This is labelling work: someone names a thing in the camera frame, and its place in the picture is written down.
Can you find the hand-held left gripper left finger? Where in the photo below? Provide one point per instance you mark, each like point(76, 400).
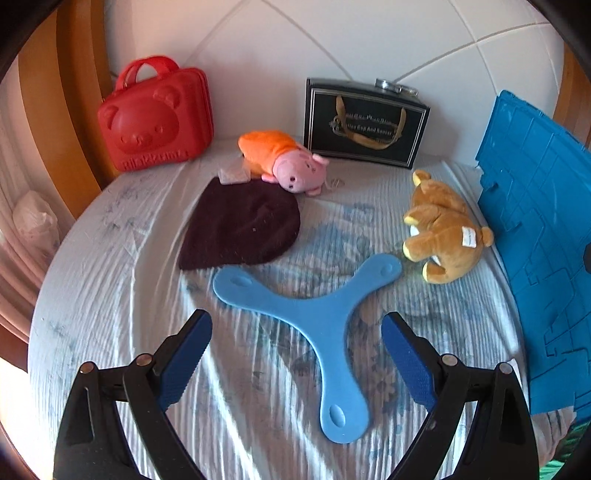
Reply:
point(184, 360)

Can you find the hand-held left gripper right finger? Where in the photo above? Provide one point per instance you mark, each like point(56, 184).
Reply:
point(411, 364)

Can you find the blue three-armed boomerang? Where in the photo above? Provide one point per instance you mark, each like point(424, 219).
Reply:
point(318, 318)

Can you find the blue plastic storage crate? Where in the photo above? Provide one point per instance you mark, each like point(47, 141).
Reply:
point(540, 230)

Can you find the brown bear plush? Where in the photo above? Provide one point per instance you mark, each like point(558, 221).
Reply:
point(443, 230)

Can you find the dark maroon knit hat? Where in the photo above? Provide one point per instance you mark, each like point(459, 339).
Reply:
point(240, 226)

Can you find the dark green leafy fabric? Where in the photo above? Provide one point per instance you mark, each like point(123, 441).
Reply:
point(568, 457)

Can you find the pink curtain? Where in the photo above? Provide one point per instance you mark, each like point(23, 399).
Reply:
point(18, 277)

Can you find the small white tag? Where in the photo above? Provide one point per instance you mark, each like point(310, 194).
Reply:
point(233, 175)

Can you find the clear plastic bag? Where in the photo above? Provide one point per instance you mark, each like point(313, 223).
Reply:
point(34, 217)

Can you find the pink pig plush orange dress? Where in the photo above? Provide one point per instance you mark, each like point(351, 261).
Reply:
point(295, 170)

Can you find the black gift box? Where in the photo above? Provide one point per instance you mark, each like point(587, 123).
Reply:
point(415, 138)

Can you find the red bear suitcase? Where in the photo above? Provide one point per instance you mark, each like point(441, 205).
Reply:
point(152, 124)

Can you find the metal hip flask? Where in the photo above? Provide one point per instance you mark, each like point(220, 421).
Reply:
point(385, 84)

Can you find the wooden framed padded headboard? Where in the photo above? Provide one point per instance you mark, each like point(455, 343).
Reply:
point(277, 46)

